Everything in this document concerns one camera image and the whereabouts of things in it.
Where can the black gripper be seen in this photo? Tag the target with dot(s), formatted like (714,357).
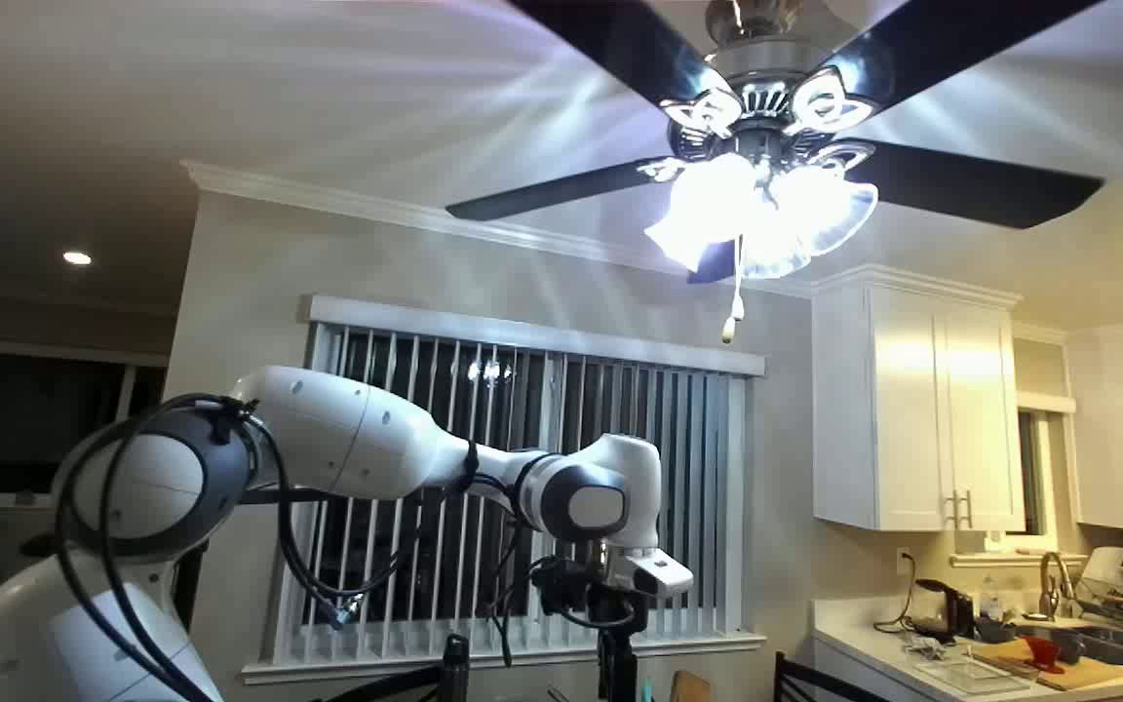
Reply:
(588,591)

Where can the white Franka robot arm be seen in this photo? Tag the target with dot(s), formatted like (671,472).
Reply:
(353,433)

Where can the dark bottle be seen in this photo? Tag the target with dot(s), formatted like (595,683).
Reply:
(454,669)

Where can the white vertical window blinds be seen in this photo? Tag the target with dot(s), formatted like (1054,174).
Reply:
(665,508)

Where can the black chair backrest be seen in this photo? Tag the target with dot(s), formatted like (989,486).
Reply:
(820,683)

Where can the black countertop appliance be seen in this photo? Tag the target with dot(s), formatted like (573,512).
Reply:
(942,609)

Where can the white dish mat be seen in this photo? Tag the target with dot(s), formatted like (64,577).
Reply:
(957,669)

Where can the chrome kitchen faucet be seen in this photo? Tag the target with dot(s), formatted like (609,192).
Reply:
(1054,583)

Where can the wooden cutting board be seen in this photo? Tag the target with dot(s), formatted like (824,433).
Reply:
(1081,673)

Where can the frosted glass lamp shade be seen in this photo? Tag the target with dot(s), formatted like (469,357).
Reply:
(703,208)
(817,214)

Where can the black ceiling fan blade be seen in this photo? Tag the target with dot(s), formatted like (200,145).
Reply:
(614,40)
(549,192)
(939,40)
(977,179)

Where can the white crumpled bag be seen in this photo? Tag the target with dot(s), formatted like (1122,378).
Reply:
(1112,574)

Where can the silver ceiling fan hub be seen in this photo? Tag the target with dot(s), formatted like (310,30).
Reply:
(752,44)

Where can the dark living room window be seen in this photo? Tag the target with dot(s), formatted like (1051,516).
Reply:
(16,409)

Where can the round recessed ceiling light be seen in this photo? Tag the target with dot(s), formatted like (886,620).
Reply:
(75,260)

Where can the white two-door wall cabinet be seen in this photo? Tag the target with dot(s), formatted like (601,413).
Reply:
(913,404)

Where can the kitchen window with white frame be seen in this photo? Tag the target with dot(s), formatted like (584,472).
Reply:
(1043,455)

